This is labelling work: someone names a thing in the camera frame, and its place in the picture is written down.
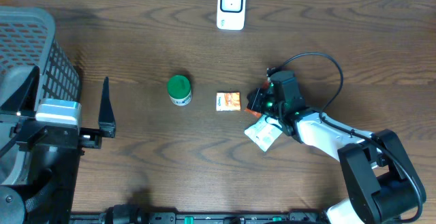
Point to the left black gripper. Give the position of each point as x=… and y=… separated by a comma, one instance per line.
x=84, y=141

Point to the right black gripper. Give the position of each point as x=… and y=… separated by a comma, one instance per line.
x=253, y=101

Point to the small orange sachet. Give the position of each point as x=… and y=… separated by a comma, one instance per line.
x=226, y=102

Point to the green lid jar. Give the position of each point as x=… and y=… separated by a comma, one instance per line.
x=179, y=90

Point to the orange snack bar wrapper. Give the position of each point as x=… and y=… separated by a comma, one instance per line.
x=257, y=114

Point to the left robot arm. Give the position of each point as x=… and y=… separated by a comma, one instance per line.
x=40, y=186

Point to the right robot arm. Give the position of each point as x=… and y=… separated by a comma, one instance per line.
x=380, y=179

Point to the white barcode scanner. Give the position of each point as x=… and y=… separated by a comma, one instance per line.
x=231, y=14

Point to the grey plastic basket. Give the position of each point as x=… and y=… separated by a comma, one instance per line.
x=28, y=38

